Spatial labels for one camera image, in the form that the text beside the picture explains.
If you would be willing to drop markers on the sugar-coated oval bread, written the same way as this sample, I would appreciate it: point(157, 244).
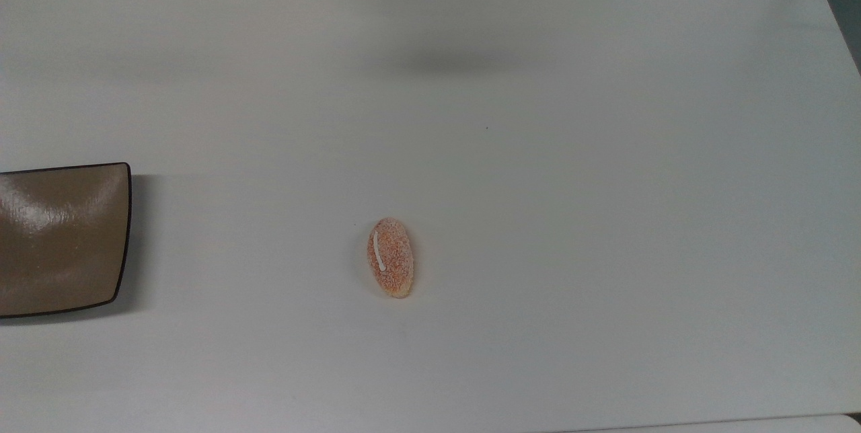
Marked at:
point(391, 258)

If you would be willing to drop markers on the brown square ceramic plate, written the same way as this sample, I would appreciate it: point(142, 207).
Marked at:
point(64, 238)

